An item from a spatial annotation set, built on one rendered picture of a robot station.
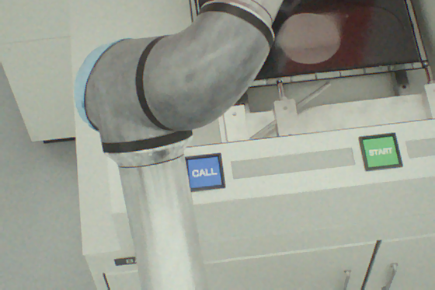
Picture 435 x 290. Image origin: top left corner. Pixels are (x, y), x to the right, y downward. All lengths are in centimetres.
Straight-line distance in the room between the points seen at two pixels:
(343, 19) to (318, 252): 39
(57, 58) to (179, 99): 108
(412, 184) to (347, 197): 10
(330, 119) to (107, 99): 48
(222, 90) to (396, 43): 57
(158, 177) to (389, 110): 50
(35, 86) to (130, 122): 110
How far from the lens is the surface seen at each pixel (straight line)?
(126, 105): 116
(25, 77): 223
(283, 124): 151
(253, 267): 165
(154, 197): 120
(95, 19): 174
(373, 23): 164
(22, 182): 253
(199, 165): 141
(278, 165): 142
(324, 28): 162
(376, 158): 143
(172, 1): 175
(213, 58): 110
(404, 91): 163
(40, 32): 208
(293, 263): 166
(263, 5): 115
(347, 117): 156
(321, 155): 144
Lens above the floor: 223
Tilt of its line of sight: 61 degrees down
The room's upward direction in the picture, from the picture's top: 2 degrees counter-clockwise
